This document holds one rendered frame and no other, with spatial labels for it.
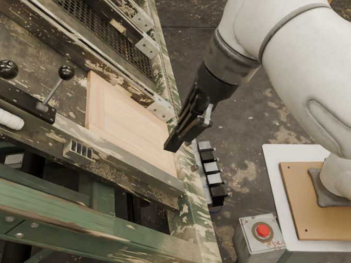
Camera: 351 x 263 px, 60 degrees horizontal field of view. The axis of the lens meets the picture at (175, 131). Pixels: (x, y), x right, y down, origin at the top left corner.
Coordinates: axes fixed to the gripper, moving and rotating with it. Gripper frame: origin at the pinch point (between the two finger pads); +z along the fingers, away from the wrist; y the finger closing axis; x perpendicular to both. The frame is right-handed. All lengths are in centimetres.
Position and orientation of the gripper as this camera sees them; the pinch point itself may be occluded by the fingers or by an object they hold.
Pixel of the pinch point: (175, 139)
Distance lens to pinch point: 64.4
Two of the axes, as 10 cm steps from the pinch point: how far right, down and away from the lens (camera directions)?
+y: -0.1, 7.6, -6.5
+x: 9.2, 2.6, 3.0
